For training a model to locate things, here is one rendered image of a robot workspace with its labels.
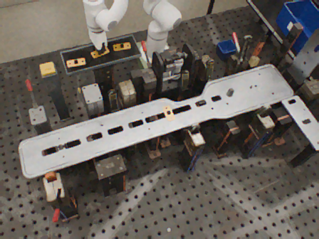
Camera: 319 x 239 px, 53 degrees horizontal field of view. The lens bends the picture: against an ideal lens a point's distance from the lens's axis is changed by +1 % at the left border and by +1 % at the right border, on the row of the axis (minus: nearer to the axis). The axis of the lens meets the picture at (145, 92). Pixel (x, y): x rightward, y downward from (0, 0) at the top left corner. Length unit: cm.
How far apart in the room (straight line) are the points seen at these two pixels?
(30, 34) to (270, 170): 248
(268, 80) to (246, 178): 54
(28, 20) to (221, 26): 196
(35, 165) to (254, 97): 110
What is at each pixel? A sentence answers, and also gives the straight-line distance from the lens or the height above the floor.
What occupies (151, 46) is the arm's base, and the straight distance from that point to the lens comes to 193.
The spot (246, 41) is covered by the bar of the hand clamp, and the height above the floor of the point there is 119.
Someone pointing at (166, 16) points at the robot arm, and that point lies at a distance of 171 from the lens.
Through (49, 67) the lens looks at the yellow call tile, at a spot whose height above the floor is 116.
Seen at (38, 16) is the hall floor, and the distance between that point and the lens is 352.
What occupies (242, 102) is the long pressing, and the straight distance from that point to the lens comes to 168.
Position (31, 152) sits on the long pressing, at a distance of 153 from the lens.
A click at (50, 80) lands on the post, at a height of 111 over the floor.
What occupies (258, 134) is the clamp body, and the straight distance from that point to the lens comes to 167.
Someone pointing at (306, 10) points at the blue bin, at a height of 110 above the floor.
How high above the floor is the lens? 236
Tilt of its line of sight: 57 degrees down
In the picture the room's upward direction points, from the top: 4 degrees clockwise
